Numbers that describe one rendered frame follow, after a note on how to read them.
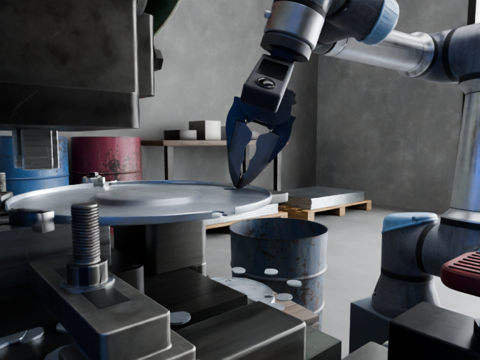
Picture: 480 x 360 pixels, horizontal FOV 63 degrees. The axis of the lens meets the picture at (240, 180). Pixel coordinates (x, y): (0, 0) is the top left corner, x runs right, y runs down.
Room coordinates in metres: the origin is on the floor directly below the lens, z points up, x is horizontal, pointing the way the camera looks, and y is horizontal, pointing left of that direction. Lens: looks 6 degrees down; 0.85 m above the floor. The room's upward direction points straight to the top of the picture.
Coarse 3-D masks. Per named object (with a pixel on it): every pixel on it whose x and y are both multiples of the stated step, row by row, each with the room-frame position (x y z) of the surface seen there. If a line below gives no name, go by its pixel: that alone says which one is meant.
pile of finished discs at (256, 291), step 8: (216, 280) 1.25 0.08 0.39; (224, 280) 1.25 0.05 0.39; (232, 280) 1.25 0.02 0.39; (240, 280) 1.25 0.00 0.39; (248, 280) 1.24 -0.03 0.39; (232, 288) 1.16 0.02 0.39; (240, 288) 1.18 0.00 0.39; (248, 288) 1.18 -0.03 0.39; (256, 288) 1.18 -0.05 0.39; (264, 288) 1.18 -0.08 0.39; (248, 296) 1.11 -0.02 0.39; (256, 296) 1.11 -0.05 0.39; (264, 296) 1.12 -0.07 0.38; (272, 296) 1.12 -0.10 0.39
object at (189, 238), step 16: (272, 192) 0.51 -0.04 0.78; (160, 224) 0.41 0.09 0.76; (176, 224) 0.42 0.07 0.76; (192, 224) 0.43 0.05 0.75; (128, 240) 0.44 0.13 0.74; (144, 240) 0.41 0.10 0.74; (160, 240) 0.41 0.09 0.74; (176, 240) 0.42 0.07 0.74; (192, 240) 0.43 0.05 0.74; (144, 256) 0.41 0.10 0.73; (160, 256) 0.41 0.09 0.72; (176, 256) 0.42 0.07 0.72; (192, 256) 0.43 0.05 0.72; (144, 272) 0.41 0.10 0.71; (160, 272) 0.41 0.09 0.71
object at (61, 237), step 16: (0, 208) 0.39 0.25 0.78; (0, 224) 0.31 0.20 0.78; (64, 224) 0.32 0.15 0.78; (0, 240) 0.29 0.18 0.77; (16, 240) 0.30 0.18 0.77; (32, 240) 0.31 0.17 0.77; (48, 240) 0.31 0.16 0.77; (64, 240) 0.32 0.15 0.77; (0, 256) 0.29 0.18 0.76; (16, 256) 0.30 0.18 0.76; (32, 256) 0.30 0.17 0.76; (48, 256) 0.31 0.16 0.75; (0, 272) 0.29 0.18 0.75; (16, 272) 0.30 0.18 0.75; (0, 288) 0.29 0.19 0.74
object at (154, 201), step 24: (48, 192) 0.49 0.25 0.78; (72, 192) 0.50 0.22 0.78; (96, 192) 0.50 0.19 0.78; (120, 192) 0.45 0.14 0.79; (144, 192) 0.45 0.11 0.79; (168, 192) 0.45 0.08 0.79; (192, 192) 0.45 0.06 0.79; (216, 192) 0.50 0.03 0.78; (240, 192) 0.50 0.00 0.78; (264, 192) 0.49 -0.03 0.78; (120, 216) 0.31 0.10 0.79; (144, 216) 0.31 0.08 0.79; (168, 216) 0.32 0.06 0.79; (192, 216) 0.33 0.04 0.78; (216, 216) 0.34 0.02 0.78
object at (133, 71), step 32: (0, 0) 0.30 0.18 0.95; (32, 0) 0.31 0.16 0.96; (64, 0) 0.33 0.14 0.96; (96, 0) 0.34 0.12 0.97; (128, 0) 0.36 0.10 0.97; (0, 32) 0.30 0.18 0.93; (32, 32) 0.31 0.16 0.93; (64, 32) 0.33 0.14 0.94; (96, 32) 0.34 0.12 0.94; (128, 32) 0.36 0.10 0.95; (0, 64) 0.30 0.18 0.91; (32, 64) 0.31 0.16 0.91; (64, 64) 0.33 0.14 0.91; (96, 64) 0.34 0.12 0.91; (128, 64) 0.36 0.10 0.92; (160, 64) 0.42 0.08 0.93
